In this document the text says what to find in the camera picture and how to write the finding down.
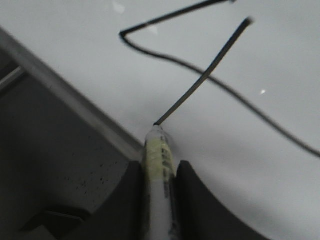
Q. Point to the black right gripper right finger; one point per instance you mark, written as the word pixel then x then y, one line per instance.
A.
pixel 202 216

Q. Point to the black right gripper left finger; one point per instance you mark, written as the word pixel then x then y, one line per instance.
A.
pixel 118 218

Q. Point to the grey whiteboard frame rail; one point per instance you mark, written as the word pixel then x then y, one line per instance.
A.
pixel 107 127

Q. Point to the white black-tipped whiteboard marker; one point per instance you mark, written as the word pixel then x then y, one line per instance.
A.
pixel 160 218

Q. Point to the white whiteboard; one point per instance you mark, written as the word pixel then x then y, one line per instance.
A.
pixel 268 181

